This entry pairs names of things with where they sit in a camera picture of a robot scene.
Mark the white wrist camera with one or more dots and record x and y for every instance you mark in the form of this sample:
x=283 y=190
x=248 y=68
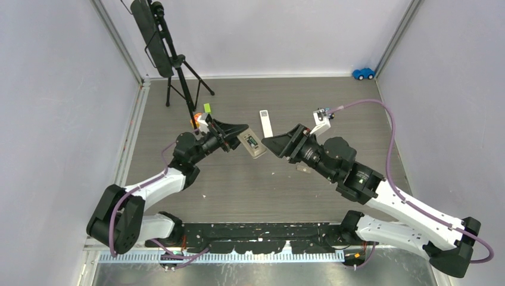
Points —
x=204 y=122
x=322 y=122

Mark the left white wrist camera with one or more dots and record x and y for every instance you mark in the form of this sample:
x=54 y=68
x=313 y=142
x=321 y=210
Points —
x=204 y=122

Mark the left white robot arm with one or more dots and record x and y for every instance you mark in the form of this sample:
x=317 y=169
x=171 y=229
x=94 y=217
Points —
x=119 y=220

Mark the beige small battery cover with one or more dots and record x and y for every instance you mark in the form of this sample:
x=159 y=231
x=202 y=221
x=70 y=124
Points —
x=303 y=169

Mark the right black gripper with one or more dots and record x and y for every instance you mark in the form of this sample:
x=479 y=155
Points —
x=289 y=145

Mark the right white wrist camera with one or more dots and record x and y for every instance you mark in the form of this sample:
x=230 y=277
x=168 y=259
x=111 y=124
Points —
x=322 y=122

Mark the orange toy block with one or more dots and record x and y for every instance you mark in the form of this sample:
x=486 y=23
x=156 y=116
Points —
x=196 y=117

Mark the black tripod stand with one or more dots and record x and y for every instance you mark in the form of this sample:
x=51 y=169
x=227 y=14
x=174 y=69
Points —
x=176 y=60

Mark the black light panel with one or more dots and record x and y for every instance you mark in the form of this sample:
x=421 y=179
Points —
x=147 y=23

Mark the long white remote control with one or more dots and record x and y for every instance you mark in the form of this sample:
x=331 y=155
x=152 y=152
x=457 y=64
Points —
x=266 y=124

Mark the blue toy car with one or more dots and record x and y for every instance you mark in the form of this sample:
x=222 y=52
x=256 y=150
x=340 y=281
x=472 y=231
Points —
x=365 y=73

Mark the short white remote control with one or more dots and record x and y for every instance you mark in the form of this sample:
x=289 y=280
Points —
x=255 y=153

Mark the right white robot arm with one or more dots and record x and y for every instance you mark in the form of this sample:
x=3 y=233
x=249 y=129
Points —
x=446 y=242

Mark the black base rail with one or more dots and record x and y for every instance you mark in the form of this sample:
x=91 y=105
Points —
x=260 y=238

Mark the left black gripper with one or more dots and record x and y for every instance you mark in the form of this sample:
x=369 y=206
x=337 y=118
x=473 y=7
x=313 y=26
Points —
x=220 y=131

